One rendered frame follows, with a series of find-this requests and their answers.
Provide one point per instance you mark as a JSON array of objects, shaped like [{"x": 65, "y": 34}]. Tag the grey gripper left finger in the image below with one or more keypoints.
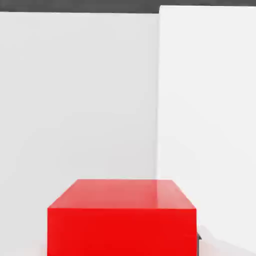
[{"x": 41, "y": 252}]

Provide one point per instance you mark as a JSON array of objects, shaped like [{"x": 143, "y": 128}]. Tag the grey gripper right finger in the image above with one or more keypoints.
[{"x": 208, "y": 246}]

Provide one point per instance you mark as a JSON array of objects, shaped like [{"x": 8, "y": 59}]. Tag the small red cube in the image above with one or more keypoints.
[{"x": 122, "y": 230}]

